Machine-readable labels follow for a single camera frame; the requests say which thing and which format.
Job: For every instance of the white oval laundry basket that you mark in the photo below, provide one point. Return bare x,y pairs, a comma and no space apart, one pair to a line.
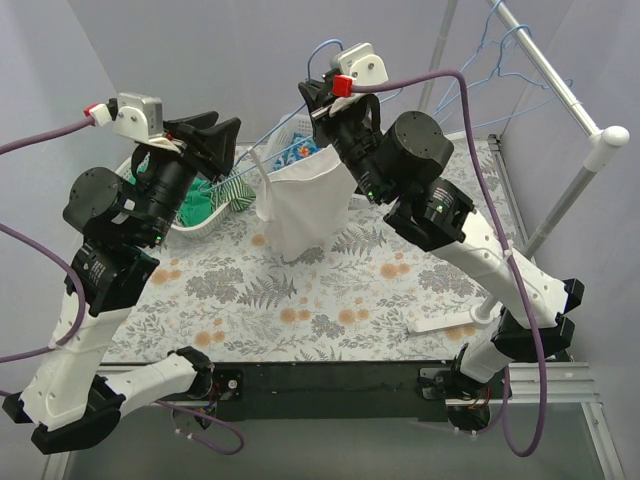
197,231

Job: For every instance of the blue floral cloth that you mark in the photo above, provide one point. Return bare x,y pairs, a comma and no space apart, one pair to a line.
300,147

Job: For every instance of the aluminium frame rail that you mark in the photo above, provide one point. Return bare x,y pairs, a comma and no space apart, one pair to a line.
151,444

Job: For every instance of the green shirt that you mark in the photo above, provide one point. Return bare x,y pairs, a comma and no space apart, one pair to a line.
197,207

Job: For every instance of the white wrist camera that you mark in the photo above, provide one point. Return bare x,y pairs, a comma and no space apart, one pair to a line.
356,66
138,117

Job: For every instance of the white tank top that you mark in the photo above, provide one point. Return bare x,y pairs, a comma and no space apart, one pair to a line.
303,203

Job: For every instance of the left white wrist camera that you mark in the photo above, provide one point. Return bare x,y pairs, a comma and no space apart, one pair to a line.
138,117

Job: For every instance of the green striped garment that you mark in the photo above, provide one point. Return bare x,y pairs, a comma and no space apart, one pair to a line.
234,191

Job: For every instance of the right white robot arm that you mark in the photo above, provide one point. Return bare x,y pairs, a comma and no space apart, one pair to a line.
444,221

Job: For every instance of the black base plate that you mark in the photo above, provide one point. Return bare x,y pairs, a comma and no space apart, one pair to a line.
420,390

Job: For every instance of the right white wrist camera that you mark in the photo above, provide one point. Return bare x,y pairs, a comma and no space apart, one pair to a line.
356,66

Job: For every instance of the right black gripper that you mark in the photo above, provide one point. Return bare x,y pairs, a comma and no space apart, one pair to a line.
330,113

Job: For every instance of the silver clothes rack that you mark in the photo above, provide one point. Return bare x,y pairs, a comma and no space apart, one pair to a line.
596,44

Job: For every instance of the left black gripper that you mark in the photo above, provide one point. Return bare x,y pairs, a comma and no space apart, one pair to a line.
188,148

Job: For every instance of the white rectangular basket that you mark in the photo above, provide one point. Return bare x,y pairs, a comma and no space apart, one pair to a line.
285,135

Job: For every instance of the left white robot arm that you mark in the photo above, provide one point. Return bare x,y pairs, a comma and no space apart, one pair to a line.
72,406

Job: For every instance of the floral table mat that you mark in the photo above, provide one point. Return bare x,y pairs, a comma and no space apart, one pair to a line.
351,297

